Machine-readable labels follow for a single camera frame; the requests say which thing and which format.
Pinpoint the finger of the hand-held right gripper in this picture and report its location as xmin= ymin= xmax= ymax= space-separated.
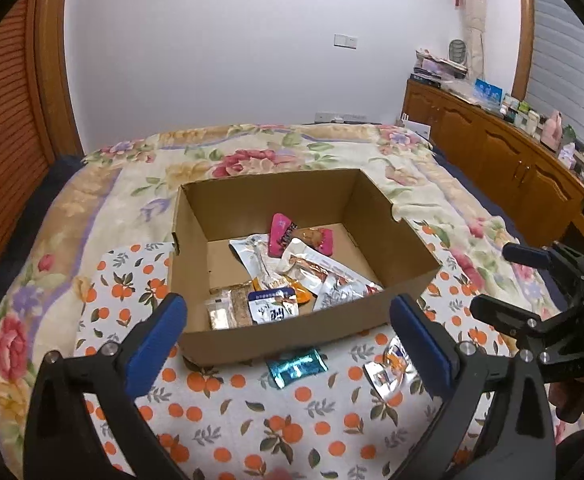
xmin=470 ymin=294 xmax=584 ymax=362
xmin=502 ymin=241 xmax=584 ymax=307

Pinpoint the silver orange-print snack packet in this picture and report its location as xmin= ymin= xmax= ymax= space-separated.
xmin=363 ymin=337 xmax=420 ymax=406

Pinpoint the wooden cabinet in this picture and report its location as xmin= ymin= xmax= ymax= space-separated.
xmin=402 ymin=79 xmax=584 ymax=256

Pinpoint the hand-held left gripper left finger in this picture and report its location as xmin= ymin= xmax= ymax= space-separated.
xmin=22 ymin=292 xmax=189 ymax=480

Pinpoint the orange white chicken feet packet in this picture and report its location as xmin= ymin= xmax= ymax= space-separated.
xmin=229 ymin=234 xmax=315 ymax=306

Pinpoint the stack of books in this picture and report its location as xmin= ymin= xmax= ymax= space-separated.
xmin=412 ymin=47 xmax=470 ymax=83

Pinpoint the brown cardboard box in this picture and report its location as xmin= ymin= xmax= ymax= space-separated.
xmin=169 ymin=169 xmax=443 ymax=367

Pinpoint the white blue-print snack packet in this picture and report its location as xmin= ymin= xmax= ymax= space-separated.
xmin=248 ymin=287 xmax=299 ymax=325

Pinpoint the red spicy strip packet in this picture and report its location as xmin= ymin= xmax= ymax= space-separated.
xmin=279 ymin=240 xmax=353 ymax=296

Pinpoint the pink dark-print snack packet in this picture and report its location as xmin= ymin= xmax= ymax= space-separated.
xmin=268 ymin=213 xmax=299 ymax=257

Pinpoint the person's right hand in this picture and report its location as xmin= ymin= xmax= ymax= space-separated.
xmin=549 ymin=375 xmax=584 ymax=426

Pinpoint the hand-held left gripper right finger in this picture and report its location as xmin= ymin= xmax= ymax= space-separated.
xmin=389 ymin=294 xmax=558 ymax=480

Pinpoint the pale curtain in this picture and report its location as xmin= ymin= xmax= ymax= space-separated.
xmin=454 ymin=0 xmax=488 ymax=81

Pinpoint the white window shutter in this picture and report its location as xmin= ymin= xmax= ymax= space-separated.
xmin=524 ymin=0 xmax=584 ymax=161

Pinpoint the pink packet with brown snack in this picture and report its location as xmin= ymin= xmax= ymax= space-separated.
xmin=296 ymin=227 xmax=335 ymax=254

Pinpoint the group of small bottles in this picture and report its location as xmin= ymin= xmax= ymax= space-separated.
xmin=501 ymin=92 xmax=548 ymax=136

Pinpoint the teal snack packet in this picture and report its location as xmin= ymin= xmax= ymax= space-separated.
xmin=265 ymin=347 xmax=327 ymax=390

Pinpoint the wooden louvred door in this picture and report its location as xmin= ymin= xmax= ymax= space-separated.
xmin=0 ymin=0 xmax=85 ymax=271

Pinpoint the blue box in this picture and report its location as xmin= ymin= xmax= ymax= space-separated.
xmin=473 ymin=78 xmax=503 ymax=106

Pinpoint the clear brown bar snack packet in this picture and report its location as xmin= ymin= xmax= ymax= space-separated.
xmin=204 ymin=284 xmax=254 ymax=331

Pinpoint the white router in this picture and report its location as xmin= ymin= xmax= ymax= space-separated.
xmin=397 ymin=110 xmax=432 ymax=140

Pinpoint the orange fruit print cloth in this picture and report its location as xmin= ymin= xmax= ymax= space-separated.
xmin=74 ymin=240 xmax=523 ymax=480

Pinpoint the wooden window frame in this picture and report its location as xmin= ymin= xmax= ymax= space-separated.
xmin=513 ymin=0 xmax=535 ymax=106

